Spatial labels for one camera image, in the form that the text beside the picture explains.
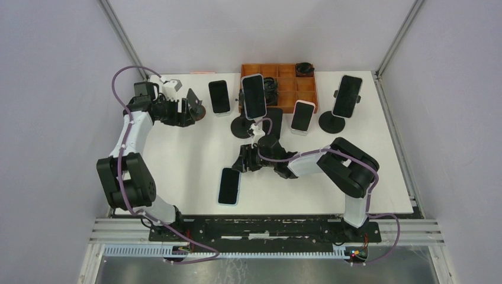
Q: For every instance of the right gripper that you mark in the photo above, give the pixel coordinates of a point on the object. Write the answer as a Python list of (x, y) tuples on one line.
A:
[(245, 158)]

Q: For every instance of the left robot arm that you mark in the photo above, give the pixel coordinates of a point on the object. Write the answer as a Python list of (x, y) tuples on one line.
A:
[(125, 178)]

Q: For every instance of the black phone flat on table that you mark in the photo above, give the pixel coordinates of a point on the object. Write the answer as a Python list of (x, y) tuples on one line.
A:
[(276, 115)]

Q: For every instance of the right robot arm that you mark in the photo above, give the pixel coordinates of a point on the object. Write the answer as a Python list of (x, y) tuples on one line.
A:
[(352, 170)]

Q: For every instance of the black round object in tray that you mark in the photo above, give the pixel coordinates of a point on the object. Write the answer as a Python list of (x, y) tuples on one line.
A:
[(304, 70)]

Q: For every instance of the white folding phone stand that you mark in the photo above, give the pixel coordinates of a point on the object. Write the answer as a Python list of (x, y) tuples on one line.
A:
[(223, 114)]

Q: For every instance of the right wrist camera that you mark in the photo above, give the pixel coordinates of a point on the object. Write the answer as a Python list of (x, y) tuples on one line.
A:
[(255, 131)]

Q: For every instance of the brown base phone stand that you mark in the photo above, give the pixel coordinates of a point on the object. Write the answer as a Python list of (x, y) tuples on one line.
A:
[(196, 108)]

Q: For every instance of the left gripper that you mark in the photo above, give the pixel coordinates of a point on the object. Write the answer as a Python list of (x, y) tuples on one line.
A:
[(182, 119)]

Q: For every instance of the orange compartment tray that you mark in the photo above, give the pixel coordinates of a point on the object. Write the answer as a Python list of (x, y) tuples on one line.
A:
[(290, 87)]

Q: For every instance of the blue case phone on table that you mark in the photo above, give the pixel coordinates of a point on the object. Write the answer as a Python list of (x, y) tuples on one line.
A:
[(229, 187)]

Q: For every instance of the white phone on small stand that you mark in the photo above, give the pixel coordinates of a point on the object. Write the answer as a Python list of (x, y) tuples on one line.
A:
[(302, 115)]

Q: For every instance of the white slotted cable duct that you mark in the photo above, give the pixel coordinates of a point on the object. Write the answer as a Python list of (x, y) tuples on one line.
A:
[(168, 251)]

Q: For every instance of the black round phone stand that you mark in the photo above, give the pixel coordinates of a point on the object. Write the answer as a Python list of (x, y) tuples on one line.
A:
[(240, 126)]

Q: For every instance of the aluminium frame rail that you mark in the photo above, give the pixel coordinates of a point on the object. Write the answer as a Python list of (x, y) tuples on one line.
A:
[(413, 232)]

